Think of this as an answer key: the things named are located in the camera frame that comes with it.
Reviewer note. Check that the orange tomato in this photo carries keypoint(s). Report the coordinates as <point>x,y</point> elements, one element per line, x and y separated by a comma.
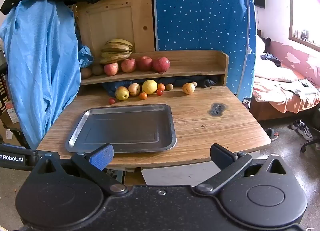
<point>143,95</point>

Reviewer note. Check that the blue dotted fabric wardrobe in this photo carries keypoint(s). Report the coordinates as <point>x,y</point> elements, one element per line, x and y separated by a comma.
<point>200,8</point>

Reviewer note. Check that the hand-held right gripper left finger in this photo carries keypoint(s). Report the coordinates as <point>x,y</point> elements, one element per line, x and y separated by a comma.
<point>101,157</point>

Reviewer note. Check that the orange pepino melon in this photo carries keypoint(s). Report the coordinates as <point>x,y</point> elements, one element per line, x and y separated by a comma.
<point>188,88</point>

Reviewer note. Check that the bunch of bananas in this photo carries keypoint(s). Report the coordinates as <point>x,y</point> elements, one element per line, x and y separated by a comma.
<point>116,50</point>

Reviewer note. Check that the metal tray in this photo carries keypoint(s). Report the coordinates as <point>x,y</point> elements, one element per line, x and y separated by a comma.
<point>120,128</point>

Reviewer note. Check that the red apple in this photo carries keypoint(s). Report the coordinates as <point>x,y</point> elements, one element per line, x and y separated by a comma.
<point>128,65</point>
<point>161,64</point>
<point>111,68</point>
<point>144,63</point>

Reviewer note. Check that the cardboard box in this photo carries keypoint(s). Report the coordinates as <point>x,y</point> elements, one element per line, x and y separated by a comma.
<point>11,121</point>

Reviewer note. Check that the window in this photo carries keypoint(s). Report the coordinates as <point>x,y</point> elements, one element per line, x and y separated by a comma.
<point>305,8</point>

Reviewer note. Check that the yellow apple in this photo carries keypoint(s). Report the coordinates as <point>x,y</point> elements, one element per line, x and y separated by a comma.
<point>122,93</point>

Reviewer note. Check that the wooden desk shelf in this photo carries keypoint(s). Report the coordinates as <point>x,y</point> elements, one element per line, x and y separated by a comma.
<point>195,65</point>

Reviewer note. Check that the red cherry tomato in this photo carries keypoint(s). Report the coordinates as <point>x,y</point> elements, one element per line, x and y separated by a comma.
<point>159,92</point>
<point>112,101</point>

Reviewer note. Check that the small orange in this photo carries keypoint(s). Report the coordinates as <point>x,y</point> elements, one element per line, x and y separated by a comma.
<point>161,86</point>

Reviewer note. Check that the wooden panel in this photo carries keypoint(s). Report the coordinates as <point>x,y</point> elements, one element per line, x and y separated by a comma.
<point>112,20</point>

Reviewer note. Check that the black crate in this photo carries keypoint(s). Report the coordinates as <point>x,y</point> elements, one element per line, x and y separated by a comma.
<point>3,88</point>

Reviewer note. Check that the pale striped pepino melon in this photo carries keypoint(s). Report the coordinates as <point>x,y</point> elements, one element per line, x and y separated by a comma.
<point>134,88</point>

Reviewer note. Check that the pair of sneakers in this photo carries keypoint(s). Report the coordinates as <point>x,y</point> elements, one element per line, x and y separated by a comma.
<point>302,128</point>

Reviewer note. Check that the slipper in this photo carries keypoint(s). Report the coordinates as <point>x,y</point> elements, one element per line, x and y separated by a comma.
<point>271,133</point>

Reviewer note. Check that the grey garment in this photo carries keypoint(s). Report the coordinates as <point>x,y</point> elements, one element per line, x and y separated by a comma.
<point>300,87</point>

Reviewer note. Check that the brown longan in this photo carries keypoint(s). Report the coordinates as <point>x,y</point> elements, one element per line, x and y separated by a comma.
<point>169,86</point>
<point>194,83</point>

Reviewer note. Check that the blue plastic bag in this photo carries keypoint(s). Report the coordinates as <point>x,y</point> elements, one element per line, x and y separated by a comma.
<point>85,55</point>

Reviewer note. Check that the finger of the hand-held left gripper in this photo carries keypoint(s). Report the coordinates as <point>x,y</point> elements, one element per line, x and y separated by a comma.
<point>41,155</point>

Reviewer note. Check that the brown kiwi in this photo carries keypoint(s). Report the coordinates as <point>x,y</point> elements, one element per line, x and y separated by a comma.
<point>86,72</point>
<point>97,69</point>

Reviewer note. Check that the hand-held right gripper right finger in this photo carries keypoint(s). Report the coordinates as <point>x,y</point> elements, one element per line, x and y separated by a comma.
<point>221,156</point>

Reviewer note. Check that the large yellow lemon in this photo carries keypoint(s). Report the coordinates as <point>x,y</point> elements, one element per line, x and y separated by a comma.
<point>149,86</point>

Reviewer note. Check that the black office chair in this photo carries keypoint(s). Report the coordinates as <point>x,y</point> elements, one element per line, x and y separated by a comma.
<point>311,143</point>

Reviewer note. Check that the white pillow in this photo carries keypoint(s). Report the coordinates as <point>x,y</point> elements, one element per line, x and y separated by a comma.
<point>272,73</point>

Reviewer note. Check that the dark blue jacket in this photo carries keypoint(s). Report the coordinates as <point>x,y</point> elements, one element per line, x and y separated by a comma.
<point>180,80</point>

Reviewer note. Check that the light blue cloth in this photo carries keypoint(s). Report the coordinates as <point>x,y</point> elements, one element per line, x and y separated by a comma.
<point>37,58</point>

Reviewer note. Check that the bed with orange sheet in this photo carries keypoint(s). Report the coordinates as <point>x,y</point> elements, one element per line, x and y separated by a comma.
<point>287,103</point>

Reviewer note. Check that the dark clothes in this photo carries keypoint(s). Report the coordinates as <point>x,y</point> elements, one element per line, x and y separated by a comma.
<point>271,58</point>

